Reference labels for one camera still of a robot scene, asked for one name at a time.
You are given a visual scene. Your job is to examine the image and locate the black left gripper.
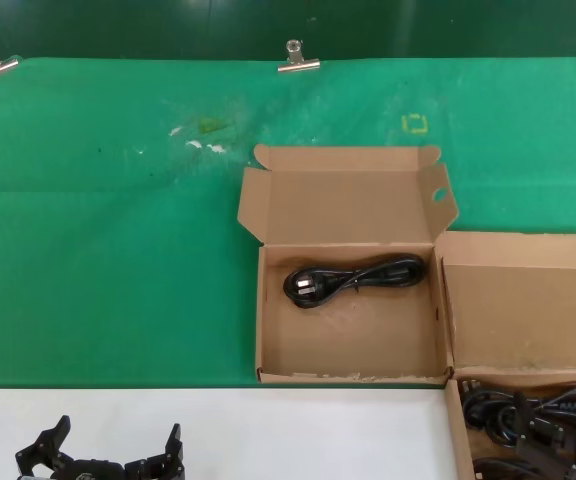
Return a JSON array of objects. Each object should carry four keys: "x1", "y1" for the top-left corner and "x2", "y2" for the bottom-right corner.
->
[{"x1": 15, "y1": 415, "x2": 186, "y2": 480}]

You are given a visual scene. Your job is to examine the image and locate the cardboard box with holed flap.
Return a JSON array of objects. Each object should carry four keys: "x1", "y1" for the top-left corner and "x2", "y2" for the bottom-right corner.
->
[{"x1": 236, "y1": 143, "x2": 460, "y2": 386}]

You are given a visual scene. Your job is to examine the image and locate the black power cable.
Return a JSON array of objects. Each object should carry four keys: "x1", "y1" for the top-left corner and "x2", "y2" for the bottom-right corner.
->
[
  {"x1": 459, "y1": 378, "x2": 576, "y2": 452},
  {"x1": 282, "y1": 251, "x2": 428, "y2": 312},
  {"x1": 471, "y1": 456, "x2": 544, "y2": 480}
]

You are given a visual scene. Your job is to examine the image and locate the green felt table mat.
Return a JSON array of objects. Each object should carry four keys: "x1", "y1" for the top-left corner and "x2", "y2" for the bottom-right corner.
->
[{"x1": 0, "y1": 56, "x2": 576, "y2": 391}]

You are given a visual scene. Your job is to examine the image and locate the worn cardboard cable box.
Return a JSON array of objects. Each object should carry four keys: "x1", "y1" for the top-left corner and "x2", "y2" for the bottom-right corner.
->
[{"x1": 437, "y1": 230, "x2": 576, "y2": 480}]

